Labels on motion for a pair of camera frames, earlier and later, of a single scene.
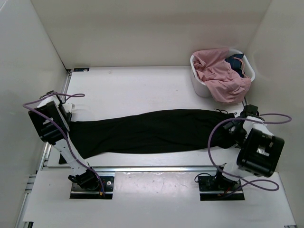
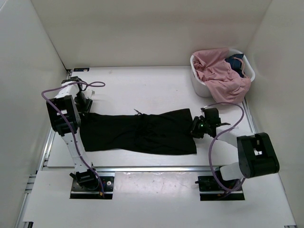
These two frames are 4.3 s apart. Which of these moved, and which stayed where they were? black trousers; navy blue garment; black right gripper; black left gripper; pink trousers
Moved: black right gripper; black left gripper; black trousers
Stayed: pink trousers; navy blue garment
